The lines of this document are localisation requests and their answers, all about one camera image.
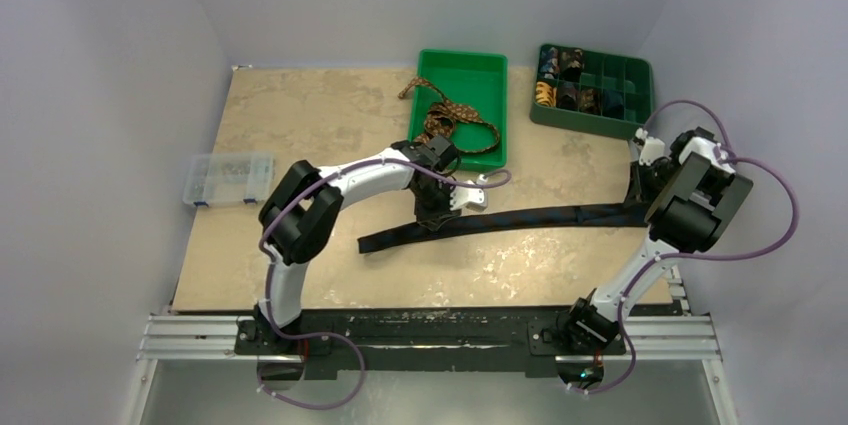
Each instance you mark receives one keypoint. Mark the dark green compartment organizer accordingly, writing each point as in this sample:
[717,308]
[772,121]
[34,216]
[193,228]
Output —
[630,76]

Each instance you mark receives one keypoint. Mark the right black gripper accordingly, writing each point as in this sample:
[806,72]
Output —
[638,185]

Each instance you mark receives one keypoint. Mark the dark navy striped tie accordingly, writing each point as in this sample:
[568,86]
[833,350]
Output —
[621,215]

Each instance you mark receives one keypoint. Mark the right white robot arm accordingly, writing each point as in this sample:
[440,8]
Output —
[699,194]

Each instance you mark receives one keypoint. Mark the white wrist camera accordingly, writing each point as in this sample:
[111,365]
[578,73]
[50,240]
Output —
[646,149]
[469,195]

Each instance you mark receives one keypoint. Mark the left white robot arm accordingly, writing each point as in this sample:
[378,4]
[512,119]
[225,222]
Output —
[300,215]

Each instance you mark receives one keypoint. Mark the blue patterned rolled tie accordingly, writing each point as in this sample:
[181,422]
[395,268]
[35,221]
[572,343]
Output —
[549,63]

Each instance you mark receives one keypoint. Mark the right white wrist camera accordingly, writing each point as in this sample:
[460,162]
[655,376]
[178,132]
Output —
[646,149]

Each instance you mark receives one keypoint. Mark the clear plastic parts box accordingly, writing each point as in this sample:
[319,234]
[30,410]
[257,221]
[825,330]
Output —
[228,179]

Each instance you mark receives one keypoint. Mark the navy rolled tie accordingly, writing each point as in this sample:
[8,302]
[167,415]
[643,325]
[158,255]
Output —
[612,104]

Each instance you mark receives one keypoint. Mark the black mounting base rail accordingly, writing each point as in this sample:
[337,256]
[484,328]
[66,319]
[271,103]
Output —
[539,341]

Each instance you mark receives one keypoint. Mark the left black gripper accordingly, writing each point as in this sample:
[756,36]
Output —
[434,218]

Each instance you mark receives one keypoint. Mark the orange striped rolled tie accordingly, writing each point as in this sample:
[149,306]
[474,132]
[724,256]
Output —
[545,94]

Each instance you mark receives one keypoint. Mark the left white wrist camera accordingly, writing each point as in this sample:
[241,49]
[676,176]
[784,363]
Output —
[469,195]

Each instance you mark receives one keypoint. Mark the bright green plastic tray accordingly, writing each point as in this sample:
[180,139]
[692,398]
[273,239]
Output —
[478,80]

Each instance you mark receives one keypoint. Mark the brown patterned tie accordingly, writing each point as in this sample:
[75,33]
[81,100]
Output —
[443,117]

